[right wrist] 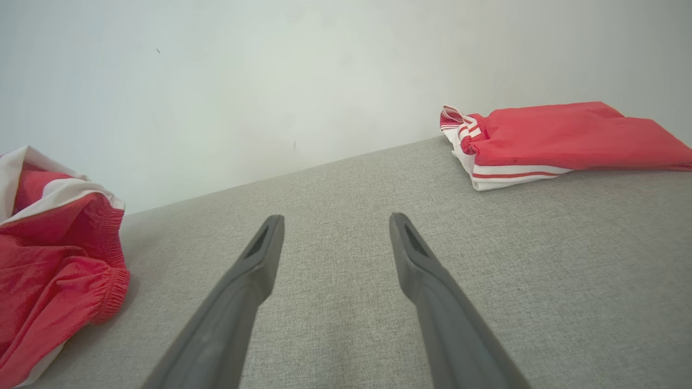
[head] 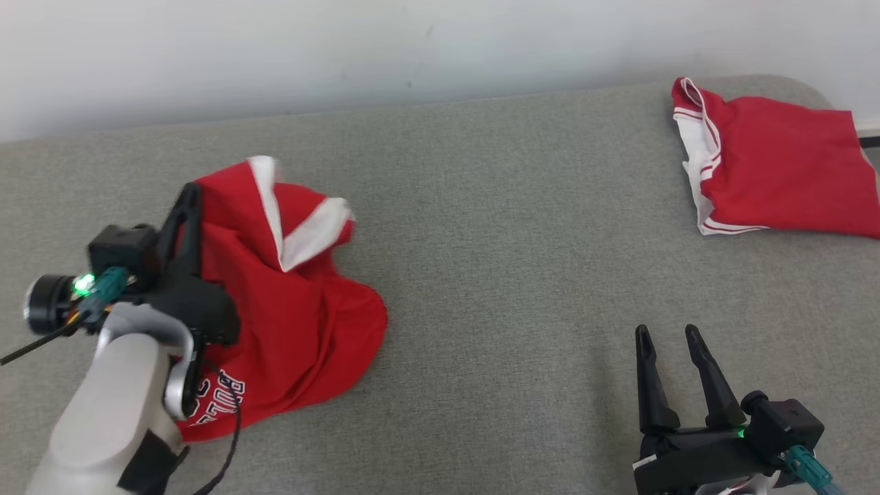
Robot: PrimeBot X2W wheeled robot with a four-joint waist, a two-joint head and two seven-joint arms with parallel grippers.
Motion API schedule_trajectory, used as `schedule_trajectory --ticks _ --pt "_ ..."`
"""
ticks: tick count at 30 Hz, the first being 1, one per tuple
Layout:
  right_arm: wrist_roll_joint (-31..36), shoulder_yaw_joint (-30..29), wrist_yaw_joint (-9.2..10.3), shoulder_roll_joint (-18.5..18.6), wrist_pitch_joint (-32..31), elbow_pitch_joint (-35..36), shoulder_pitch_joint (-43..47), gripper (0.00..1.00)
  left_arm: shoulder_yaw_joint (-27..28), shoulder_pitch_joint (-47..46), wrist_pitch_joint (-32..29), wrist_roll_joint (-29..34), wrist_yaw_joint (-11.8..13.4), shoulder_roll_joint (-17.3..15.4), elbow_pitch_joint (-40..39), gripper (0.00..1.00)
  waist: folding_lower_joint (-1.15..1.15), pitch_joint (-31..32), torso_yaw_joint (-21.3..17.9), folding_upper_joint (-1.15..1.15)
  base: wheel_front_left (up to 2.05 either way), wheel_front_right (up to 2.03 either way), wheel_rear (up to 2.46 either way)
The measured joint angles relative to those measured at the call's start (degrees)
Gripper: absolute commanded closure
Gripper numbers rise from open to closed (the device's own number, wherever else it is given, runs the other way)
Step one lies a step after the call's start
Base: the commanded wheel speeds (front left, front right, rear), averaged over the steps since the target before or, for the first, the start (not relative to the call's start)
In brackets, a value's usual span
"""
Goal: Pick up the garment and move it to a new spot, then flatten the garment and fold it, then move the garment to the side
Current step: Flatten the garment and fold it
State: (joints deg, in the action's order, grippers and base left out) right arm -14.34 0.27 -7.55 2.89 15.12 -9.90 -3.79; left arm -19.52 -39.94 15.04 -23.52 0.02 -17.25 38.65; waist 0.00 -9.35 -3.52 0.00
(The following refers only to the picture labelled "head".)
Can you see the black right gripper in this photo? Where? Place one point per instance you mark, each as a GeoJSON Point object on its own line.
{"type": "Point", "coordinates": [701, 460]}

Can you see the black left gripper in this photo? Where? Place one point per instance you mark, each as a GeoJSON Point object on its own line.
{"type": "Point", "coordinates": [199, 309]}

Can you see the red number 23 jersey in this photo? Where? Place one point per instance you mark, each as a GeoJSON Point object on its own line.
{"type": "Point", "coordinates": [784, 165]}

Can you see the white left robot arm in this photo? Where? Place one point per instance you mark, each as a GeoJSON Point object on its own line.
{"type": "Point", "coordinates": [110, 399]}

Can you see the black round left wrist motor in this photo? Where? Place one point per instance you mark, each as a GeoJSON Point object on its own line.
{"type": "Point", "coordinates": [48, 306]}

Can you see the grey fabric sofa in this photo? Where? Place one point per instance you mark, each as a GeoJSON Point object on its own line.
{"type": "Point", "coordinates": [515, 240]}

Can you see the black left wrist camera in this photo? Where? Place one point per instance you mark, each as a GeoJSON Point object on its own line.
{"type": "Point", "coordinates": [120, 251]}

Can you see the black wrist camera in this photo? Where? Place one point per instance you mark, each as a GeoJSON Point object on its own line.
{"type": "Point", "coordinates": [790, 423]}
{"type": "Point", "coordinates": [120, 251]}

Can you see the teal left camera plug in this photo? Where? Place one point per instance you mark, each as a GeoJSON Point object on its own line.
{"type": "Point", "coordinates": [106, 285]}

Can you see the teal camera plug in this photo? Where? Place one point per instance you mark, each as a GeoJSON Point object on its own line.
{"type": "Point", "coordinates": [808, 467]}
{"type": "Point", "coordinates": [106, 285]}

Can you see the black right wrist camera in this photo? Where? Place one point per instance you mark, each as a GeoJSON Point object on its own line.
{"type": "Point", "coordinates": [790, 423]}

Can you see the teal right camera plug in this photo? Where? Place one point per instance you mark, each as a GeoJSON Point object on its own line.
{"type": "Point", "coordinates": [808, 467]}

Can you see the white wall baseboard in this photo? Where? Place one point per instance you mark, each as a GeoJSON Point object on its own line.
{"type": "Point", "coordinates": [867, 129]}

